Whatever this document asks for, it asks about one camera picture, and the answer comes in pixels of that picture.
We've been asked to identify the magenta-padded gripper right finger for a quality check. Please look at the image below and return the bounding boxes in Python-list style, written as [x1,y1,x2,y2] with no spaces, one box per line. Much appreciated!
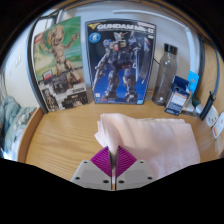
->
[115,145,155,191]

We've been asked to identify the teal patterned bedding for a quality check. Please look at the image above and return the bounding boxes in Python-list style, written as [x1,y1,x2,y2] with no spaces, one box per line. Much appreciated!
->
[0,96,36,158]

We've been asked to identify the small blue and white box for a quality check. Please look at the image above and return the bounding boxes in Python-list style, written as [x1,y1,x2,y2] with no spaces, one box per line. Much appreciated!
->
[164,75,191,117]

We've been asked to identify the pale pink towel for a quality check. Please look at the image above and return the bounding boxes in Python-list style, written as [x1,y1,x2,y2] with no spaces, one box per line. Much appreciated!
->
[94,112,201,181]

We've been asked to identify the dark green round case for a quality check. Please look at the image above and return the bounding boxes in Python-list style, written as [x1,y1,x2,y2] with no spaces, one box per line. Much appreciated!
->
[191,95,202,108]

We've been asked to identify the black electric shaver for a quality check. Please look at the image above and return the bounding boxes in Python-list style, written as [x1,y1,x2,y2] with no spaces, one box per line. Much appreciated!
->
[199,91,216,122]

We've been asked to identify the green tree-figure toy box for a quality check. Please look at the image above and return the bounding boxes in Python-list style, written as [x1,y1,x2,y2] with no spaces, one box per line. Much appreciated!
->
[32,15,89,113]

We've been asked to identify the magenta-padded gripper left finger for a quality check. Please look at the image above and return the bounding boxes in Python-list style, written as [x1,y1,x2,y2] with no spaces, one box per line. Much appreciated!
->
[70,145,113,192]

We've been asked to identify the blue robot model kit box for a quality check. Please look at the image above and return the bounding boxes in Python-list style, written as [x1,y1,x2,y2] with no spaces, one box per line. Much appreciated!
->
[84,18,157,105]

